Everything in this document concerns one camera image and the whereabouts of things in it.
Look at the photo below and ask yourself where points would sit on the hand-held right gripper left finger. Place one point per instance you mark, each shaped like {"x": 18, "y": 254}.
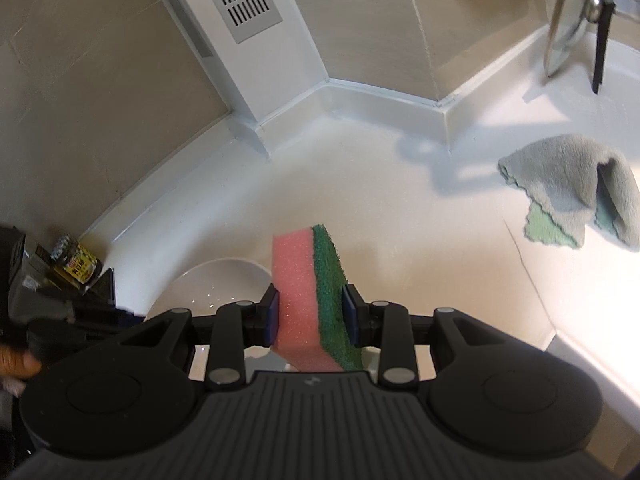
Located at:
{"x": 272, "y": 320}

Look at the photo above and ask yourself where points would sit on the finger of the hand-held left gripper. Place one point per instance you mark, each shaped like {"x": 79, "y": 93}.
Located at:
{"x": 60, "y": 332}

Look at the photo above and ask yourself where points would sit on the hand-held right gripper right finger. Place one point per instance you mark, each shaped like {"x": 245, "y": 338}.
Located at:
{"x": 349, "y": 320}

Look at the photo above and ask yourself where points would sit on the pink and green sponge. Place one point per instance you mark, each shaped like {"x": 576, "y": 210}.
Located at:
{"x": 295, "y": 285}

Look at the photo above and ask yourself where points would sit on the white bowl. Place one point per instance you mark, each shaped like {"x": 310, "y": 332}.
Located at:
{"x": 215, "y": 282}

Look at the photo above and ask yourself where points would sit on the person's left hand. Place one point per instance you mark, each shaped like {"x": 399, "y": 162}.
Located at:
{"x": 17, "y": 362}

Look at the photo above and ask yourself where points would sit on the yellow label jar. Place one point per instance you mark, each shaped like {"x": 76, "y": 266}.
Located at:
{"x": 75, "y": 262}

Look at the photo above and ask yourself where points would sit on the grey green microfibre cloth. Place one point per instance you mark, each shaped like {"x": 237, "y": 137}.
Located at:
{"x": 560, "y": 180}

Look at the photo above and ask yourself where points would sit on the glass pot lid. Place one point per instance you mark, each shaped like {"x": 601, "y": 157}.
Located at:
{"x": 565, "y": 25}

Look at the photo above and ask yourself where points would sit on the black flat bar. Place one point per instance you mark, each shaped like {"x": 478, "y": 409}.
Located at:
{"x": 602, "y": 50}

